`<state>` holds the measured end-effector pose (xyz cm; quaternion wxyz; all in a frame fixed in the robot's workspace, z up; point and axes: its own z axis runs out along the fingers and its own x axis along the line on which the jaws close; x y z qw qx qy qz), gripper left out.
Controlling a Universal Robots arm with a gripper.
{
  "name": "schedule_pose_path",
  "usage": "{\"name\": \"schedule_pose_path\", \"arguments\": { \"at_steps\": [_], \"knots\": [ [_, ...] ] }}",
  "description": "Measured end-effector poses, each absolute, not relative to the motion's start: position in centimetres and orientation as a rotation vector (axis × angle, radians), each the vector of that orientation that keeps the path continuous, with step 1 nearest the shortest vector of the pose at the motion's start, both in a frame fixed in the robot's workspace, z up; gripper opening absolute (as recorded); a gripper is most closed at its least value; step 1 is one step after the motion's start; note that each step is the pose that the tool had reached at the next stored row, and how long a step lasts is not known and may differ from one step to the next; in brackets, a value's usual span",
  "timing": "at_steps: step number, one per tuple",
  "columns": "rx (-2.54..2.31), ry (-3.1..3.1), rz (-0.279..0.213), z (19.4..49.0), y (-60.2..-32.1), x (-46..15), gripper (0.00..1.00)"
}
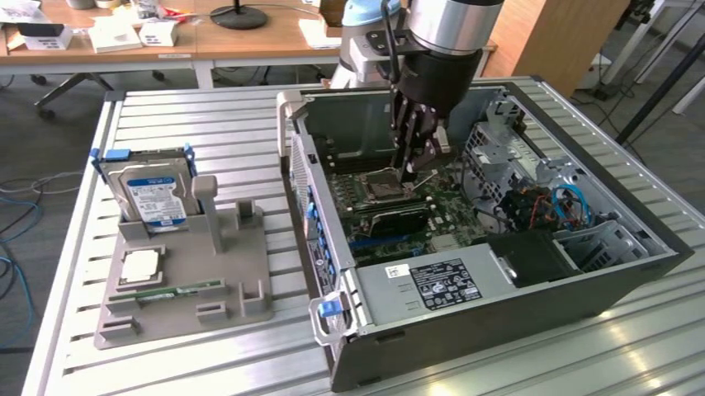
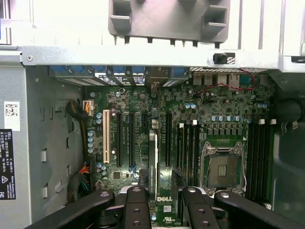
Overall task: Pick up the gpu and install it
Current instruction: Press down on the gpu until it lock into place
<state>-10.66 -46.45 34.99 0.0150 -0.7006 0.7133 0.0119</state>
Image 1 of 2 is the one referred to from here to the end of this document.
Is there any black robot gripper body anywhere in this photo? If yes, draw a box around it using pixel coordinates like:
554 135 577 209
394 51 478 115

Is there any black Nvidia graphics card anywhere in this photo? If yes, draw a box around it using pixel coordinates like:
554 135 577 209
367 209 431 241

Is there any RAM slot bank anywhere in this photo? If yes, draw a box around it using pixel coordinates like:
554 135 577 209
350 196 431 219
324 138 400 172

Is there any silver metal drive cage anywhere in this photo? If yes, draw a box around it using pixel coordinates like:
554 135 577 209
463 119 555 210

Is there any CPU socket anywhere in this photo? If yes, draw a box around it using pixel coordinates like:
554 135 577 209
360 169 412 203

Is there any green motherboard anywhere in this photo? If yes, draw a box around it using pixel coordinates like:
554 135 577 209
324 148 491 267

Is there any wooden cabinet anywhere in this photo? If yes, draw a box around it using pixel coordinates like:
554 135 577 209
483 0 633 98

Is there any white book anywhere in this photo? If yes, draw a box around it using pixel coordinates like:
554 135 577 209
299 18 343 50

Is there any brown cardboard box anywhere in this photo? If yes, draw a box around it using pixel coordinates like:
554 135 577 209
318 0 347 29

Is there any silver chipset heatsink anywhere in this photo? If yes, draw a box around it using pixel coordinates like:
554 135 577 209
427 235 463 252

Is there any blue expansion slot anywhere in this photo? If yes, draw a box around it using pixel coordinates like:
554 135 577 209
350 235 410 251

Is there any white floor box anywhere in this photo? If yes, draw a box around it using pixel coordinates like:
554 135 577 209
587 52 615 90

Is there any wooden office desk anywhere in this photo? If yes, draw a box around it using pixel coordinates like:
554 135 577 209
0 0 199 90
192 0 498 90

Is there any black plastic shroud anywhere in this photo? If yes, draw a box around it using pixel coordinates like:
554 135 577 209
487 229 583 289

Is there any grey power supply unit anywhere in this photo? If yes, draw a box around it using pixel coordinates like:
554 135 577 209
351 242 522 327

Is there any black lamp base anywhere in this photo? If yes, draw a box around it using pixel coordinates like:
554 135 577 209
208 0 269 31

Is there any black stand pole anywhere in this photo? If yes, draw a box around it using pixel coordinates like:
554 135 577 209
614 40 705 145

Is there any metal disk bay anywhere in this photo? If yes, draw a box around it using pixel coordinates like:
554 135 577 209
553 220 651 274

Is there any open black PC case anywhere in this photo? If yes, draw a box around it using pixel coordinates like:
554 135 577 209
273 80 695 393

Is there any hard disk with blue caddy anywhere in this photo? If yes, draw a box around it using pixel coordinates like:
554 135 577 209
91 143 199 233

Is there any white printed box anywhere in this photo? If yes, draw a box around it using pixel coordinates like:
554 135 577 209
136 20 179 47

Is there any grey plastic parts rack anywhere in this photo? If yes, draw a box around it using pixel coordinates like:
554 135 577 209
92 175 276 351

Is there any white open box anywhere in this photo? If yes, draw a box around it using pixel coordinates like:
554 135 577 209
87 16 143 54

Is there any silver CPU chip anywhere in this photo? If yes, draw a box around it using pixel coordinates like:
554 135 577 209
119 249 164 284

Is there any green RAM stick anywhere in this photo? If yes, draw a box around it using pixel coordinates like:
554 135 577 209
109 280 224 302

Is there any black chair base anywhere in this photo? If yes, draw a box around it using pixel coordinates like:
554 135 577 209
29 69 167 120

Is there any white box with black lid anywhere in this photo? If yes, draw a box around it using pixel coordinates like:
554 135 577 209
16 22 73 51

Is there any stack of papers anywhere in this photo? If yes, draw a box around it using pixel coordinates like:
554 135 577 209
0 0 44 24

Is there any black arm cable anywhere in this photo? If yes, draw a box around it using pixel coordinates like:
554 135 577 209
378 0 412 86

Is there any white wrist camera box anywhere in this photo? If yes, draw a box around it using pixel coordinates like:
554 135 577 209
350 35 399 79

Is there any orange wire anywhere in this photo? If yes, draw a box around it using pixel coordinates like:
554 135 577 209
526 193 553 230

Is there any blue wire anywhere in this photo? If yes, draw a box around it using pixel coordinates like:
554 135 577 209
550 185 595 228

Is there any white table frame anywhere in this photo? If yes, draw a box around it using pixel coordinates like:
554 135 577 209
599 0 705 116

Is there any grey floor cable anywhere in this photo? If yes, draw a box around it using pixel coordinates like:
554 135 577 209
0 169 85 197

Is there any blue floor cable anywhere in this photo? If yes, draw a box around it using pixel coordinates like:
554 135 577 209
0 193 44 352

